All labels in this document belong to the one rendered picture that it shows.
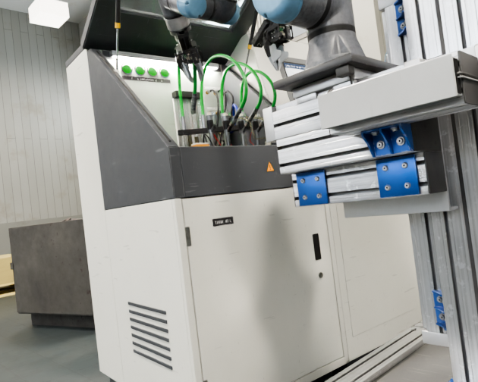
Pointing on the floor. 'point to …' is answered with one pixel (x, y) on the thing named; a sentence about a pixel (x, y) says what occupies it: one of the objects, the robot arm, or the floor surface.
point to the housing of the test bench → (94, 216)
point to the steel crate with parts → (52, 273)
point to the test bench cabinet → (168, 294)
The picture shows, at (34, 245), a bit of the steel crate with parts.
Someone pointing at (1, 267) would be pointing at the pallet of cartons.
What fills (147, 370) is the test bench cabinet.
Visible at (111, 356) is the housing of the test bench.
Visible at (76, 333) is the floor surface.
